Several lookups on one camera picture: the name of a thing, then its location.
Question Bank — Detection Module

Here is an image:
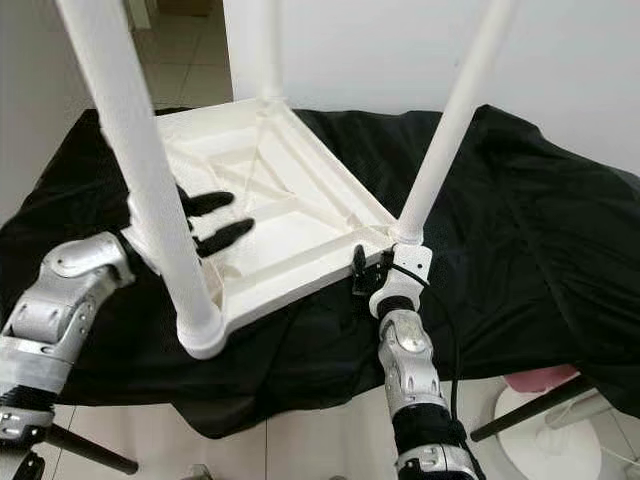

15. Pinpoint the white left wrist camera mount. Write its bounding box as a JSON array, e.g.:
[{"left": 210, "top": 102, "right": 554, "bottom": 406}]
[{"left": 123, "top": 195, "right": 159, "bottom": 271}]

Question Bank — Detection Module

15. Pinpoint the white plastic table top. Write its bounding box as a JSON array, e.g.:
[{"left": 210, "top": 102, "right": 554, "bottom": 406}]
[{"left": 120, "top": 98, "right": 421, "bottom": 346}]

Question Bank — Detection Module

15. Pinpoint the white plastic table leg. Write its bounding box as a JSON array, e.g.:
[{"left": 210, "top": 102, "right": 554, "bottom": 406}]
[
  {"left": 390, "top": 0, "right": 521, "bottom": 246},
  {"left": 255, "top": 0, "right": 286, "bottom": 103},
  {"left": 55, "top": 0, "right": 227, "bottom": 361}
]

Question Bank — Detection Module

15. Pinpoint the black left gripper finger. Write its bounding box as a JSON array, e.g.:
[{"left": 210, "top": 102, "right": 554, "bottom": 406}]
[
  {"left": 185, "top": 190, "right": 236, "bottom": 216},
  {"left": 195, "top": 218, "right": 256, "bottom": 259}
]

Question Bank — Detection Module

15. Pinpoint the black table cloth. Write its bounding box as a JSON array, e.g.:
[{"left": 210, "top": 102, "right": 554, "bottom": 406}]
[{"left": 0, "top": 105, "right": 640, "bottom": 441}]

